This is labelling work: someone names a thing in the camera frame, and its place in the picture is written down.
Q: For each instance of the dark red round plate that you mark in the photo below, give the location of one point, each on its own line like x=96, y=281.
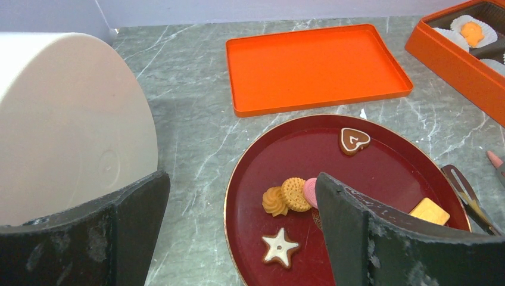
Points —
x=272, y=225

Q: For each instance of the star shaped iced cookie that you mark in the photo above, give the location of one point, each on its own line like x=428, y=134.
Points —
x=279, y=249

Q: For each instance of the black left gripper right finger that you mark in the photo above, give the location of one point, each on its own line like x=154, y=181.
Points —
x=371, y=243

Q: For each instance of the white cylinder container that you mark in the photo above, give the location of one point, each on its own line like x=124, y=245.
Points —
x=75, y=124

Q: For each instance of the heart shaped chocolate cookie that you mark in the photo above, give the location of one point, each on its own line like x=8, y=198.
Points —
x=353, y=140

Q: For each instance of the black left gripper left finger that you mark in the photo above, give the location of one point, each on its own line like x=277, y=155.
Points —
x=107, y=241

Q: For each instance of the brown scalloped cookie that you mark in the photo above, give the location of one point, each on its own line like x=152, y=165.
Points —
x=273, y=203

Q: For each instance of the orange box lid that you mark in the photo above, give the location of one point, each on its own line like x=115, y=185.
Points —
x=313, y=68

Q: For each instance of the rectangular butter biscuit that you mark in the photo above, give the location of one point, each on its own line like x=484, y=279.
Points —
x=429, y=211

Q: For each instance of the fish shaped cookie in box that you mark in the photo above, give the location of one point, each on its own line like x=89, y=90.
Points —
x=473, y=33

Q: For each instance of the orange compartment box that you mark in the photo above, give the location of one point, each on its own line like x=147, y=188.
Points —
x=466, y=71

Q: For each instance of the pink stick near plate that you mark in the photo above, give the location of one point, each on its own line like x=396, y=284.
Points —
x=494, y=159

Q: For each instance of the brown round cookie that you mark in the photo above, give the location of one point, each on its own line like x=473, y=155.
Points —
x=292, y=195

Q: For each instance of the white paper liner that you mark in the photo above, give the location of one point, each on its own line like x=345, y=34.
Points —
x=495, y=65
x=489, y=33
x=454, y=37

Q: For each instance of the metal tongs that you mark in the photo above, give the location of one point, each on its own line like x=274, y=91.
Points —
x=470, y=200

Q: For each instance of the pink round cookie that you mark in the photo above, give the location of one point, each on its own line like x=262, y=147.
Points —
x=309, y=192

